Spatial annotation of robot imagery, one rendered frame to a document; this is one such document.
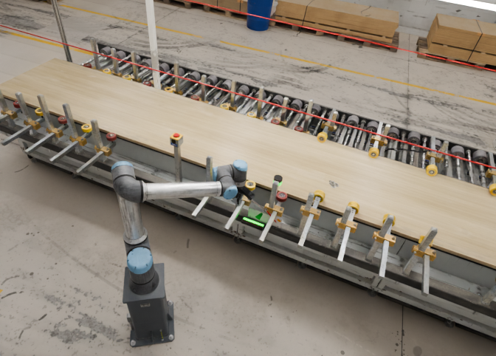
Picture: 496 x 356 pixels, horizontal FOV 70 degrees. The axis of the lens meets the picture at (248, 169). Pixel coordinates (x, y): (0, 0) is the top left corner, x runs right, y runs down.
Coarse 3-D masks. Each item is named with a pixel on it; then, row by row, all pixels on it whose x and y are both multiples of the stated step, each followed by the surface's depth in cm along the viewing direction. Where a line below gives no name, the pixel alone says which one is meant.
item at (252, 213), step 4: (252, 208) 262; (248, 212) 266; (252, 212) 264; (256, 212) 262; (260, 212) 261; (252, 216) 267; (264, 216) 262; (268, 216) 260; (260, 220) 266; (264, 220) 264; (268, 220) 263; (276, 220) 259; (280, 220) 257; (272, 224) 263; (276, 224) 261; (280, 224) 260
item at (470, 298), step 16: (0, 128) 328; (16, 128) 324; (48, 144) 313; (64, 144) 313; (80, 160) 309; (112, 160) 302; (144, 176) 292; (208, 208) 279; (224, 208) 273; (320, 240) 258; (336, 256) 255; (352, 256) 250; (400, 272) 243; (416, 288) 243; (432, 288) 237; (448, 288) 237; (464, 304) 234; (480, 304) 230
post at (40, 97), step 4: (40, 96) 281; (40, 100) 284; (44, 100) 286; (40, 104) 287; (44, 104) 287; (44, 108) 288; (44, 112) 291; (48, 112) 293; (44, 116) 294; (48, 116) 294; (48, 120) 296; (48, 124) 299; (52, 124) 301; (48, 128) 302; (52, 128) 303; (52, 140) 311; (56, 140) 311
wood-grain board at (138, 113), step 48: (48, 96) 331; (96, 96) 338; (144, 96) 345; (144, 144) 292; (192, 144) 296; (240, 144) 301; (288, 144) 307; (336, 144) 313; (288, 192) 263; (336, 192) 267; (384, 192) 272; (432, 192) 276; (480, 192) 281; (480, 240) 244
